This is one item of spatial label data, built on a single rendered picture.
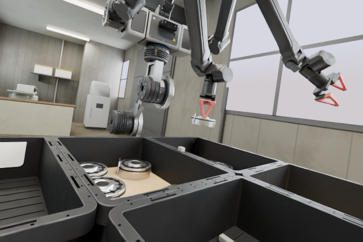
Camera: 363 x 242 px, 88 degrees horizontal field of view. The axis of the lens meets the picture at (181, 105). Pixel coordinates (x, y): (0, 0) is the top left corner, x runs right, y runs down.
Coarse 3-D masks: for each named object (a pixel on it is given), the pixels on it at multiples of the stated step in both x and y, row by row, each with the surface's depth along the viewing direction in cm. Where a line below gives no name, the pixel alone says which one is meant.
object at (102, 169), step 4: (96, 164) 53; (100, 164) 54; (100, 168) 51; (104, 168) 52; (88, 172) 47; (92, 172) 48; (96, 172) 49; (100, 172) 48; (104, 172) 49; (92, 176) 46; (96, 176) 47
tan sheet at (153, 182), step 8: (112, 168) 61; (112, 176) 55; (152, 176) 59; (128, 184) 51; (136, 184) 52; (144, 184) 52; (152, 184) 53; (160, 184) 54; (168, 184) 55; (128, 192) 46; (136, 192) 47; (144, 192) 48
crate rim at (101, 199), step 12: (60, 144) 45; (156, 144) 63; (72, 156) 37; (192, 156) 51; (72, 168) 32; (216, 168) 44; (84, 180) 28; (204, 180) 35; (96, 192) 25; (156, 192) 27; (168, 192) 28; (108, 204) 22; (120, 204) 23; (96, 216) 22
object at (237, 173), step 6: (150, 138) 68; (156, 138) 73; (162, 138) 75; (168, 138) 77; (174, 138) 79; (180, 138) 82; (186, 138) 84; (192, 138) 87; (198, 138) 89; (168, 144) 63; (222, 144) 79; (240, 150) 72; (198, 156) 52; (258, 156) 67; (264, 156) 66; (210, 162) 48; (276, 162) 59; (282, 162) 61; (228, 168) 45; (252, 168) 48; (258, 168) 49; (240, 174) 43
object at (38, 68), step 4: (36, 64) 634; (36, 68) 635; (40, 68) 640; (44, 68) 646; (48, 68) 652; (52, 68) 664; (36, 72) 636; (40, 72) 641; (44, 72) 647; (48, 72) 653; (52, 72) 681
